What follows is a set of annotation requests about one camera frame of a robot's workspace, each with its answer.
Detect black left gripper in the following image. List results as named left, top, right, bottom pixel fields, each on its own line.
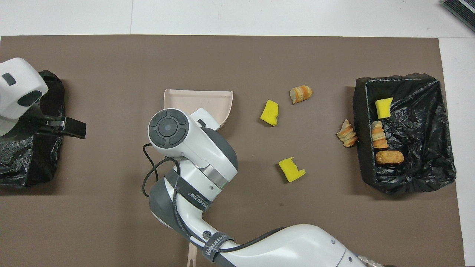
left=35, top=117, right=86, bottom=139

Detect beige plastic dustpan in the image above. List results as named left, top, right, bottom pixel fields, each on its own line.
left=164, top=89, right=234, bottom=130

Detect beige hand brush black bristles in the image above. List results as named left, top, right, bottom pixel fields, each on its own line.
left=187, top=243, right=199, bottom=267

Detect striped croissant piece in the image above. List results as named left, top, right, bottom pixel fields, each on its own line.
left=336, top=119, right=358, bottom=148
left=289, top=85, right=313, bottom=105

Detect pale layered bread chunk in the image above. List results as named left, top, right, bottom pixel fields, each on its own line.
left=371, top=121, right=389, bottom=149

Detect small yellow sponge piece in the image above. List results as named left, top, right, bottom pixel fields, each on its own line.
left=374, top=97, right=394, bottom=119

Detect brown bread roll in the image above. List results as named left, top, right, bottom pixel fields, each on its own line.
left=376, top=150, right=404, bottom=165

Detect black bag-lined bin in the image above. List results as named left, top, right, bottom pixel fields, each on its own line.
left=353, top=73, right=457, bottom=195
left=0, top=70, right=66, bottom=187

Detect brown paper table mat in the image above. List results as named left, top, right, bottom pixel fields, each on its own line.
left=0, top=35, right=465, bottom=267

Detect yellow sponge block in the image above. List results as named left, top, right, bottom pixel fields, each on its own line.
left=260, top=100, right=279, bottom=126

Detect notched yellow sponge piece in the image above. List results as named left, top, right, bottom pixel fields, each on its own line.
left=278, top=157, right=306, bottom=182

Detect black ribbed panel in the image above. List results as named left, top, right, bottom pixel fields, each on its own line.
left=441, top=0, right=475, bottom=32

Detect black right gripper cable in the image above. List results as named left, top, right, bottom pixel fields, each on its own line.
left=142, top=143, right=288, bottom=256

